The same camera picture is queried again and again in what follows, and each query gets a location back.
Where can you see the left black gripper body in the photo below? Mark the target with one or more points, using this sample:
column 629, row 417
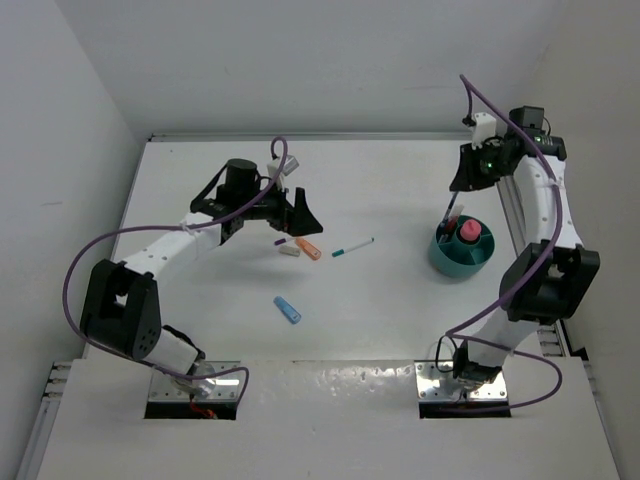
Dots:
column 278, row 215

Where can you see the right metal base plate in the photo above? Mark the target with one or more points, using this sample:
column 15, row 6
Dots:
column 437, row 385

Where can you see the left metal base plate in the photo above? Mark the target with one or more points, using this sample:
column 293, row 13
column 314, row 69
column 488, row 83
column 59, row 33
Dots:
column 220, row 385

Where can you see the teal round divided organizer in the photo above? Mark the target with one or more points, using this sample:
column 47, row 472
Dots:
column 458, row 260

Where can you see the blue ink refill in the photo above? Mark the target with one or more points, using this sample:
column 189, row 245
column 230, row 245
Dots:
column 449, row 208

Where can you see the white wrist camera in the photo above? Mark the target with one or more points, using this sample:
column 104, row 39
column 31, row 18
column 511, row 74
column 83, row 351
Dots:
column 482, row 126
column 278, row 169

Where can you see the orange highlighter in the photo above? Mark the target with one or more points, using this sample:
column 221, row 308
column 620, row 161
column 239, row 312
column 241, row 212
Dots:
column 308, row 248

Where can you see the blue highlighter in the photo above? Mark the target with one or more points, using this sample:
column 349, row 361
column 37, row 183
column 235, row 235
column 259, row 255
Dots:
column 287, row 310

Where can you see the purple capped white marker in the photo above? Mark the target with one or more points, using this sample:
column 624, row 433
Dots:
column 283, row 241

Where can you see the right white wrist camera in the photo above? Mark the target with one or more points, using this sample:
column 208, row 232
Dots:
column 482, row 126

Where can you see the grey eraser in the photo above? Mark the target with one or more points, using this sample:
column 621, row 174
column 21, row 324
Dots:
column 289, row 250

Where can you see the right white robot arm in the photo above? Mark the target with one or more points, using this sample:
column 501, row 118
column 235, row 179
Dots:
column 552, row 274

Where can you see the metal base plate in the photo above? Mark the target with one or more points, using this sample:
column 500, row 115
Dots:
column 220, row 385
column 437, row 385

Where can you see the pink highlighter marker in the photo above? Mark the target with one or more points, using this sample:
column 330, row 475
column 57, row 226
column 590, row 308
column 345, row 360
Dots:
column 470, row 231

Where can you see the green capped white marker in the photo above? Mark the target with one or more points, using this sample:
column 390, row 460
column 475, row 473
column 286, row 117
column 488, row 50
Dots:
column 349, row 249

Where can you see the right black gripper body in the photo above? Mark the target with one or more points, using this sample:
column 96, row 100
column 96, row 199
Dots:
column 487, row 167

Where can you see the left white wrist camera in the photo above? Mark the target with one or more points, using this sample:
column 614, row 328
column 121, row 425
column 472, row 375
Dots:
column 278, row 169

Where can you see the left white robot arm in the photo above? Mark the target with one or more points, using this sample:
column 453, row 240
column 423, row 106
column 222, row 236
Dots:
column 122, row 310

